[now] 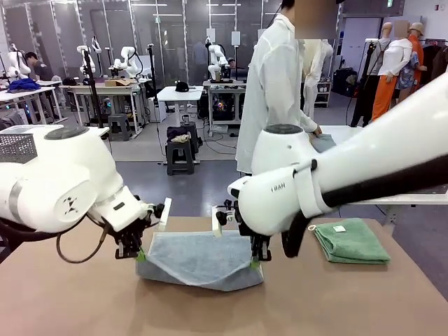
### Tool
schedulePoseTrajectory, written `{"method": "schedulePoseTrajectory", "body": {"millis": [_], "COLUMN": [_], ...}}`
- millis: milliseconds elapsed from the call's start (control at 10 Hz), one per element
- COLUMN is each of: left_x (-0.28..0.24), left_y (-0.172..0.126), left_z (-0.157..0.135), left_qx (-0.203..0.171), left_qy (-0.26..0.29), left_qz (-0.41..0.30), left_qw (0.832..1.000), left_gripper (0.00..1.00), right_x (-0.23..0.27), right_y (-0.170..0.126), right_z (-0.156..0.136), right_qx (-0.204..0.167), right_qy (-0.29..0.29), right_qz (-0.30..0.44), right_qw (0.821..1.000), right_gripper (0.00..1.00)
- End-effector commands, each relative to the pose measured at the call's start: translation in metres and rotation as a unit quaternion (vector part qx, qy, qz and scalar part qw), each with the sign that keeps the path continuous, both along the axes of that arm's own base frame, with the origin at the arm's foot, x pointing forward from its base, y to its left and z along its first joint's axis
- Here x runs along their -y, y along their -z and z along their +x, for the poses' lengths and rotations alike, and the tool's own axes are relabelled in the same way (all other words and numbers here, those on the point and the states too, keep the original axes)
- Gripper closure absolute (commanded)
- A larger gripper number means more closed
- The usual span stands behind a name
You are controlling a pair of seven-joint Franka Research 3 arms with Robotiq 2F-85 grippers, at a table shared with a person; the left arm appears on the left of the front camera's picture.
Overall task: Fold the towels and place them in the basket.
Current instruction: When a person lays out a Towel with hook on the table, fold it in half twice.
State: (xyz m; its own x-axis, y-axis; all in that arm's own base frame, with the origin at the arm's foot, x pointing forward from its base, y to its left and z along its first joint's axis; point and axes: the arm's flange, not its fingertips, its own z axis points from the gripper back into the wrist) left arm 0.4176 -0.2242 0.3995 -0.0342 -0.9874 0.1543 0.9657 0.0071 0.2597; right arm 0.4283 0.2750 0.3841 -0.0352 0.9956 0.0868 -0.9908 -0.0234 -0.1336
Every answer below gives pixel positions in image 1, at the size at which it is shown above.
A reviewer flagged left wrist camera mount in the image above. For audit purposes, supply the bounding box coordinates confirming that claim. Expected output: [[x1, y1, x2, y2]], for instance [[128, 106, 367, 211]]
[[150, 197, 173, 232]]

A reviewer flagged rack of dark garments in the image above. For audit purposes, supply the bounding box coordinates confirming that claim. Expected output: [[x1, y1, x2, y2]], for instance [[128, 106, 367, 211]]
[[419, 38, 448, 88]]

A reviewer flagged grey perforated plastic basket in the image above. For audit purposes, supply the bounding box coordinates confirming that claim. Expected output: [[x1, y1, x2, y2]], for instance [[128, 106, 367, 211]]
[[0, 125, 38, 164]]

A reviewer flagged person in cream clothes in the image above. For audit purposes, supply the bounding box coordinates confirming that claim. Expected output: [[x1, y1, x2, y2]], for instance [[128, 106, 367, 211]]
[[301, 38, 334, 122]]

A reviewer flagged long white lab table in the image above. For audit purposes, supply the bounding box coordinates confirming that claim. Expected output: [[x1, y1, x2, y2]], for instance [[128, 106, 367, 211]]
[[59, 82, 146, 136]]

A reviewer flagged mannequin with orange shirt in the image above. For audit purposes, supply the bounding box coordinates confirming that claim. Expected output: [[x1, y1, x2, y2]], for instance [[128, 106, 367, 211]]
[[398, 22, 428, 92]]

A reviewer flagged mannequin with orange trousers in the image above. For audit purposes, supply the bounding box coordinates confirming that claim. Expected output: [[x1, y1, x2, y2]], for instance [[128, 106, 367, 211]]
[[372, 20, 416, 122]]

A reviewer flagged pile of clothes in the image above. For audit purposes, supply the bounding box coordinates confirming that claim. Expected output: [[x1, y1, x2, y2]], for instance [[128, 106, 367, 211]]
[[166, 125, 193, 144]]

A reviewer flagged small white standing desk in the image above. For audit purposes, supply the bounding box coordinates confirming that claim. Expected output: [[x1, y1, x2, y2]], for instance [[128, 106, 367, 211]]
[[156, 86, 204, 165]]

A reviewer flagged black plastic stool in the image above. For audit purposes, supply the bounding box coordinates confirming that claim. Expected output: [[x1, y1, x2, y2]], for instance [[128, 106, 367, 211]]
[[183, 122, 201, 155]]

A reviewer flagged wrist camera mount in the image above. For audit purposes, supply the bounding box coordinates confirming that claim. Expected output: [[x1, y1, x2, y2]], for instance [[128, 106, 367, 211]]
[[150, 197, 173, 232], [211, 198, 241, 239]]

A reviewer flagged person in white shirt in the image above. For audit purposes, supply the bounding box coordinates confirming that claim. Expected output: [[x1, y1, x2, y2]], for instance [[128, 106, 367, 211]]
[[236, 0, 323, 176]]

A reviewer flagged green terry towel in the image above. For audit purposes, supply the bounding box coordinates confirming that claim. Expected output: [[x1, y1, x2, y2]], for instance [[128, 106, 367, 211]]
[[307, 217, 391, 265]]

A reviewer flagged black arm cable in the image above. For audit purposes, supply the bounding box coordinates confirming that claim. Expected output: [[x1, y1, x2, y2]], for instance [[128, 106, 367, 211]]
[[281, 153, 448, 259], [0, 216, 113, 264]]

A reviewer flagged white side table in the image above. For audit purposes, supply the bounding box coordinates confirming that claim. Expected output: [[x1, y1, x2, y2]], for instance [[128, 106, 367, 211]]
[[307, 125, 448, 225]]

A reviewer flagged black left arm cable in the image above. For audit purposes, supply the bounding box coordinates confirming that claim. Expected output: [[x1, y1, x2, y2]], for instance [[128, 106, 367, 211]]
[[0, 216, 113, 264]]

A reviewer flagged black camera tripod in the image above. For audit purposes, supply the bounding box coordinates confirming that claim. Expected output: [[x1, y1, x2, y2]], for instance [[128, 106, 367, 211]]
[[80, 48, 106, 129]]

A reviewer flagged seated person black shirt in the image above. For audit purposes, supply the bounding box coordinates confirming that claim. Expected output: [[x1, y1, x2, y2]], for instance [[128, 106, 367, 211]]
[[24, 51, 54, 85]]

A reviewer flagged mannequin with grey top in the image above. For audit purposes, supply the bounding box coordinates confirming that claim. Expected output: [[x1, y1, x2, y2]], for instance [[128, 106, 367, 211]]
[[376, 22, 393, 76]]

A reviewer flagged small white shelf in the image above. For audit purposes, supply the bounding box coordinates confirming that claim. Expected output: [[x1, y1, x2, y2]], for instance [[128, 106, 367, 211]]
[[314, 81, 333, 109]]

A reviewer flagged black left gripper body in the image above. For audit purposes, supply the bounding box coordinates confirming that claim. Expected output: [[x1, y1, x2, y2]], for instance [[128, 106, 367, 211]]
[[111, 218, 155, 260]]

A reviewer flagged dark blue cloth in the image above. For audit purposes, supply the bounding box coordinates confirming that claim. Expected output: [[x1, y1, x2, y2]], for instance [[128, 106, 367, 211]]
[[7, 78, 42, 94]]

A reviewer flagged lab table with equipment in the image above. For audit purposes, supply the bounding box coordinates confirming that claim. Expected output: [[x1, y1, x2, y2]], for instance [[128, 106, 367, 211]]
[[202, 79, 246, 137]]

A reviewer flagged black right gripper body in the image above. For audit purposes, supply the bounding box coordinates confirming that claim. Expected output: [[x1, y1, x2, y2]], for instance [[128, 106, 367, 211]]
[[250, 234, 273, 263]]

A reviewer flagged blue-grey terry towel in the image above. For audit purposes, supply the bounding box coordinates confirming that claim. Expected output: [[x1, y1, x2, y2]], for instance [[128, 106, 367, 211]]
[[135, 230, 265, 293]]

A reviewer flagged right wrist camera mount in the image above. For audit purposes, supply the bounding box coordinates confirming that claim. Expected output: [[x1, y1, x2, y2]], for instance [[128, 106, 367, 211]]
[[211, 198, 241, 239]]

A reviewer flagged grey towel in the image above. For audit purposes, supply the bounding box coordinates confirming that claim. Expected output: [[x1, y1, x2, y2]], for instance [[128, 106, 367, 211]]
[[312, 133, 339, 153]]

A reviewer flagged person's right forearm white sleeve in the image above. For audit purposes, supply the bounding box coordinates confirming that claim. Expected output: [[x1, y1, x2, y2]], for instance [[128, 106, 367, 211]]
[[297, 104, 318, 134]]

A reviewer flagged black suitcase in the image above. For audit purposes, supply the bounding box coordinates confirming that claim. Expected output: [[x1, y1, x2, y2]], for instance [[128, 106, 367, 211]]
[[332, 69, 358, 98]]

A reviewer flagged grey plastic stool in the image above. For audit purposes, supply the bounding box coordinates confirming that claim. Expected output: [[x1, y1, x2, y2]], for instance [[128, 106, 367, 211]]
[[107, 113, 133, 141], [166, 139, 195, 176]]

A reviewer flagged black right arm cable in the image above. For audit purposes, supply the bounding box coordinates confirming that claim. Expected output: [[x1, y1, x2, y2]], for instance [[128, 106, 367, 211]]
[[281, 153, 448, 259]]

